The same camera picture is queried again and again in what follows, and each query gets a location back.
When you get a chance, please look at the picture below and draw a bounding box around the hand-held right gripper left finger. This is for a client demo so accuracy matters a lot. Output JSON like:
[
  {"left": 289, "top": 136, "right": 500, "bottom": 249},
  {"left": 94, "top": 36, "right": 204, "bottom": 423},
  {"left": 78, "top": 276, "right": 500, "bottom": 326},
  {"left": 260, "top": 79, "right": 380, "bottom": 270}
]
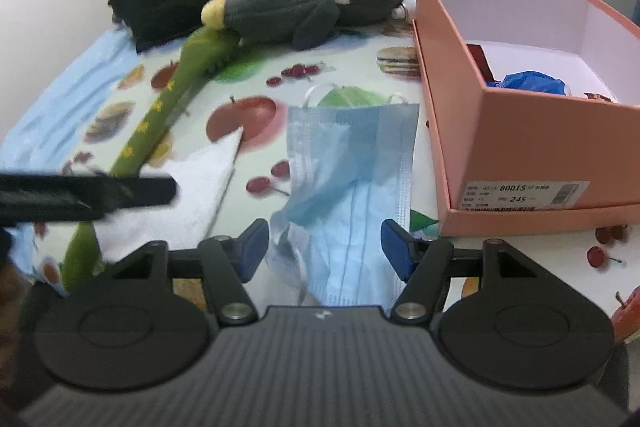
[{"left": 107, "top": 218, "right": 271, "bottom": 327}]

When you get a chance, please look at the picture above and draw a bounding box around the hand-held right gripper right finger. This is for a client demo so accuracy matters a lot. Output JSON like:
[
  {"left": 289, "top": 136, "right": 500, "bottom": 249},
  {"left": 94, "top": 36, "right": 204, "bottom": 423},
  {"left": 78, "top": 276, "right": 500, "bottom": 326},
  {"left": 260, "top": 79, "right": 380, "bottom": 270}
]
[{"left": 380, "top": 218, "right": 553, "bottom": 326}]

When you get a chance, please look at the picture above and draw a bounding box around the orange cardboard box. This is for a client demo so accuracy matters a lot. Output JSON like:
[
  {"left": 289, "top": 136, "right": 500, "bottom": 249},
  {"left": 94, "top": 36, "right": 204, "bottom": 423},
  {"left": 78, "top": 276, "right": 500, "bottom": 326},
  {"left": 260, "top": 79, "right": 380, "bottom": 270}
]
[{"left": 412, "top": 0, "right": 640, "bottom": 238}]

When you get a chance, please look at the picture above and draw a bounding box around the grey penguin plush toy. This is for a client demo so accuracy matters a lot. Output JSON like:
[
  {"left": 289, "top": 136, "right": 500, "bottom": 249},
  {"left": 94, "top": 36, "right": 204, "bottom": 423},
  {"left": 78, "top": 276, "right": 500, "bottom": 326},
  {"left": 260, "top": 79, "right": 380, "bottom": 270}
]
[{"left": 201, "top": 0, "right": 406, "bottom": 52}]

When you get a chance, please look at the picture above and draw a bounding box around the blue plastic bag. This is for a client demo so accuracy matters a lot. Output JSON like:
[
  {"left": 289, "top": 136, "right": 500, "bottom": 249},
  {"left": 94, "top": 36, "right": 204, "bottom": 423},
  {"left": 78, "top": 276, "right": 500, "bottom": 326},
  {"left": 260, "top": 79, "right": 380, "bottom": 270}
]
[{"left": 485, "top": 71, "right": 568, "bottom": 96}]

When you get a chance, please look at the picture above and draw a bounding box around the blue face mask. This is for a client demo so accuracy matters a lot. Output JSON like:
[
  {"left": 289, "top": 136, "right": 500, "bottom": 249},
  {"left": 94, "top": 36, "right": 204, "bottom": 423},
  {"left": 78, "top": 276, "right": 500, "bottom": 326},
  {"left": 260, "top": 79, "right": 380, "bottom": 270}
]
[{"left": 270, "top": 84, "right": 421, "bottom": 308}]

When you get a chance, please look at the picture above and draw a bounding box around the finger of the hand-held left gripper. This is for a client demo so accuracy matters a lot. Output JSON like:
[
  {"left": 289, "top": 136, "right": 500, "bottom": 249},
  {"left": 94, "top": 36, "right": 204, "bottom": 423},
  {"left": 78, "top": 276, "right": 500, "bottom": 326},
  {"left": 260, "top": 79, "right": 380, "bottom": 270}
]
[{"left": 0, "top": 174, "right": 179, "bottom": 226}]

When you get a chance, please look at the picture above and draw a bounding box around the green fabric massage stick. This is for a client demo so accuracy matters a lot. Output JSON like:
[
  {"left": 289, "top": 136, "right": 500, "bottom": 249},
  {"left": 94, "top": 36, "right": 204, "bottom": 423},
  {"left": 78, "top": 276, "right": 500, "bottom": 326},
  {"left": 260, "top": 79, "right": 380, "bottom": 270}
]
[{"left": 62, "top": 27, "right": 241, "bottom": 293}]

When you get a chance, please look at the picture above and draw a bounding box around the white towel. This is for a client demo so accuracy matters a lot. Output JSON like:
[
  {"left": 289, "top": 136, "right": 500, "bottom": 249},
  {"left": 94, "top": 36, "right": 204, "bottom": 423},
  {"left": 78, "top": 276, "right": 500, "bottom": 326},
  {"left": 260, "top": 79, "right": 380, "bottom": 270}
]
[{"left": 92, "top": 127, "right": 246, "bottom": 265}]

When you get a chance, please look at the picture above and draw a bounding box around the fruit printed mat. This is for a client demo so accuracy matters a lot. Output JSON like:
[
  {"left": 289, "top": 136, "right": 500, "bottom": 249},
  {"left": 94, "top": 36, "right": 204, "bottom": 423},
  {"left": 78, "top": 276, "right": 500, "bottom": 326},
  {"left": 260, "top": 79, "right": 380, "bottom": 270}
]
[{"left": 10, "top": 24, "right": 640, "bottom": 345}]

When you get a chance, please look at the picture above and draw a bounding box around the red snack wrapper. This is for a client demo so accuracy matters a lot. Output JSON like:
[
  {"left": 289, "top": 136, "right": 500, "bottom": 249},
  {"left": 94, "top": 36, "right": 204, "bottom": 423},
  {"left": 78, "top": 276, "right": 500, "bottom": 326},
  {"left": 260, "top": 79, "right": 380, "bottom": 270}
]
[{"left": 467, "top": 44, "right": 493, "bottom": 82}]

